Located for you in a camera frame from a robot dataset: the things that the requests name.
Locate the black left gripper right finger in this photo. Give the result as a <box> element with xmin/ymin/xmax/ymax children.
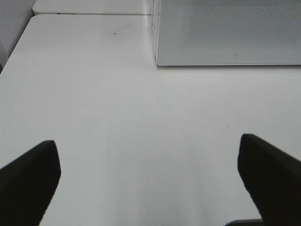
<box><xmin>237</xmin><ymin>134</ymin><xmax>301</xmax><ymax>226</ymax></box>

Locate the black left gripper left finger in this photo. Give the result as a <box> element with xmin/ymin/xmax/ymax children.
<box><xmin>0</xmin><ymin>140</ymin><xmax>61</xmax><ymax>226</ymax></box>

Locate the white microwave door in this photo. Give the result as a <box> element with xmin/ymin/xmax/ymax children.
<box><xmin>152</xmin><ymin>0</ymin><xmax>301</xmax><ymax>66</ymax></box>

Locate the white microwave oven body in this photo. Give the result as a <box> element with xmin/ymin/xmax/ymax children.
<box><xmin>147</xmin><ymin>0</ymin><xmax>162</xmax><ymax>67</ymax></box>

